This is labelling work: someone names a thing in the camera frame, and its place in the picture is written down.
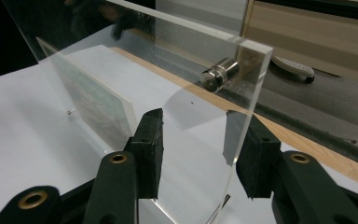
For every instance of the light wooden desk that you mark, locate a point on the light wooden desk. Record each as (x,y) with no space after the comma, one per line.
(317,34)

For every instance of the black curtain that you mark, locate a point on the black curtain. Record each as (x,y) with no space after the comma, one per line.
(0,37)

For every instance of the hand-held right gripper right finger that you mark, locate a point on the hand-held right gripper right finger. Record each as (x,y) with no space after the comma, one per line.
(261,161)

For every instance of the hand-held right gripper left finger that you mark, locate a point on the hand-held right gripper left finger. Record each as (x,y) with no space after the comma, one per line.
(147,149)

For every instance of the white card sheet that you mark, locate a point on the white card sheet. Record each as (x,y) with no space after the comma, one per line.
(99,102)

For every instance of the metal standoff pin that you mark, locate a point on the metal standoff pin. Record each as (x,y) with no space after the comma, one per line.
(219,74)
(70,111)

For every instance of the wooden table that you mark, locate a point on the wooden table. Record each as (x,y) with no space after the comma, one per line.
(307,144)

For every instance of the pale grey table mat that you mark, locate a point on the pale grey table mat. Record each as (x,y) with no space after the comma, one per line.
(24,130)

